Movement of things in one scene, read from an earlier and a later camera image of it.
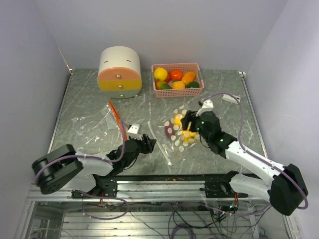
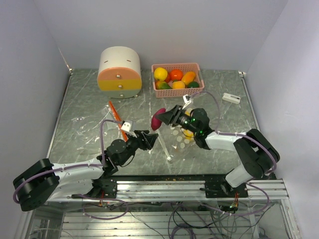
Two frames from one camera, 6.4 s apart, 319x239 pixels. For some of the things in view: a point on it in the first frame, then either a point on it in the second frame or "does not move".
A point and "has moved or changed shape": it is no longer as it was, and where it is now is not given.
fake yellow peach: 178,84 does not move
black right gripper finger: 187,119 to 166,117
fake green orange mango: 162,85 does not move
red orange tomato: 176,74 does not move
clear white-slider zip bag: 173,140 has moved or changed shape
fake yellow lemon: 160,74 does not move
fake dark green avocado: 193,84 does not move
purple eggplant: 170,130 to 156,122
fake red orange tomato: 168,78 does not move
